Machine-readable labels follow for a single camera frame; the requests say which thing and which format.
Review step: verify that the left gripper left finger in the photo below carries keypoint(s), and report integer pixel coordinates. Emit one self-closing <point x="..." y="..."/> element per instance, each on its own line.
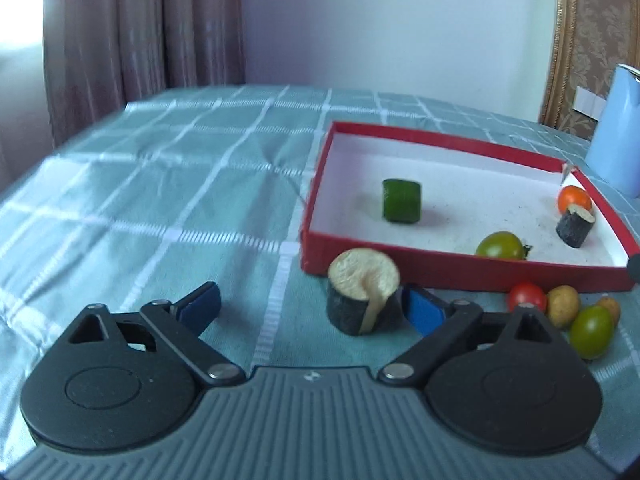
<point x="117" y="381"/>

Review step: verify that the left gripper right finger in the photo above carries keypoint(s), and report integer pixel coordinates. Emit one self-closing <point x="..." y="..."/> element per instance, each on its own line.
<point x="505" y="381"/>

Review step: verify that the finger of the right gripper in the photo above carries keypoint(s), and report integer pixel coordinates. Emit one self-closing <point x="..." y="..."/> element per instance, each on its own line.
<point x="633" y="268"/>

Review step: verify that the brown longan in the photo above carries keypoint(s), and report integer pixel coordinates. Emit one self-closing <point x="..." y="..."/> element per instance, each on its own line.
<point x="613" y="307"/>
<point x="563" y="306"/>

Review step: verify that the green tomato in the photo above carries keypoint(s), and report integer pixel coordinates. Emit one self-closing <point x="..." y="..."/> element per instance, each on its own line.
<point x="503" y="245"/>
<point x="591" y="332"/>

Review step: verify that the red cherry tomato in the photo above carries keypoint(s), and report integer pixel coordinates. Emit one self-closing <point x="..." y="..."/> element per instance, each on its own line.
<point x="527" y="294"/>

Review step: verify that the large dark sugarcane piece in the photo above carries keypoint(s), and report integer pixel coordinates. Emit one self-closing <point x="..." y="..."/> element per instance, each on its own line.
<point x="361" y="282"/>

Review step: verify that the green cucumber piece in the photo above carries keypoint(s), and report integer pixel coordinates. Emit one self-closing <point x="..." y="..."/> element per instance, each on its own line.
<point x="402" y="201"/>

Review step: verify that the small dark sugarcane piece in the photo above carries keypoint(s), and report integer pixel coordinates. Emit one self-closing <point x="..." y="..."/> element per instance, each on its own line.
<point x="575" y="225"/>

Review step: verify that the orange tangerine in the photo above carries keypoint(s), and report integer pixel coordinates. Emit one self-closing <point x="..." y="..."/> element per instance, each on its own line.
<point x="572" y="195"/>

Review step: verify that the light blue kettle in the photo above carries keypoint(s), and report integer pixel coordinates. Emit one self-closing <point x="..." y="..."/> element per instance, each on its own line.
<point x="614" y="149"/>

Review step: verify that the green tomato in box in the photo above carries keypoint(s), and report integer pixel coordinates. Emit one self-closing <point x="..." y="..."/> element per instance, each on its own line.
<point x="503" y="245"/>

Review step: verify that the red shallow cardboard box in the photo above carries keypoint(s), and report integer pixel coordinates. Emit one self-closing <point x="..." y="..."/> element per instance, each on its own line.
<point x="470" y="189"/>

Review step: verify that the checked teal tablecloth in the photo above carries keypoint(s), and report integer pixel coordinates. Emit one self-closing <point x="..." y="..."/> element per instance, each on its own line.
<point x="197" y="185"/>

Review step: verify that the pink patterned curtain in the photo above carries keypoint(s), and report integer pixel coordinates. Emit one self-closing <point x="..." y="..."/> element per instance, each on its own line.
<point x="99" y="55"/>

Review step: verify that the white wall socket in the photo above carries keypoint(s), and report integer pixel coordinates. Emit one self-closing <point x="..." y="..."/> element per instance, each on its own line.
<point x="588" y="104"/>

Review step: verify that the gold frame moulding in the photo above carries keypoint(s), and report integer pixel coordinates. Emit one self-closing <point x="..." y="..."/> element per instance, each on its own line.
<point x="560" y="64"/>

